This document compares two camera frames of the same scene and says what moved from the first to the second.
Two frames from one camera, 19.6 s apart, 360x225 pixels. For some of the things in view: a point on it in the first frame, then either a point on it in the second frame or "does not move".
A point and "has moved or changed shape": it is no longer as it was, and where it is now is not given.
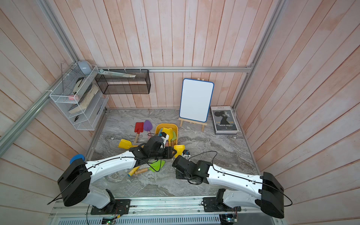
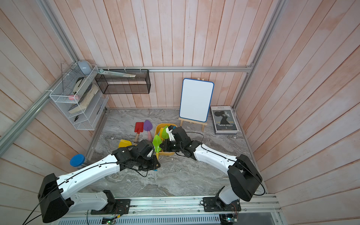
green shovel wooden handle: x=154 y=167 has moved or changed shape
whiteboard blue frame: x=196 y=98 does not move
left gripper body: x=167 y=154 → x=148 y=164
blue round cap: x=78 y=156 does not move
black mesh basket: x=140 y=84 does not move
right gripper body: x=180 y=176 → x=171 y=146
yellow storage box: x=174 y=127 does not move
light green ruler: x=116 y=74 does not move
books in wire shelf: x=86 y=97 does not move
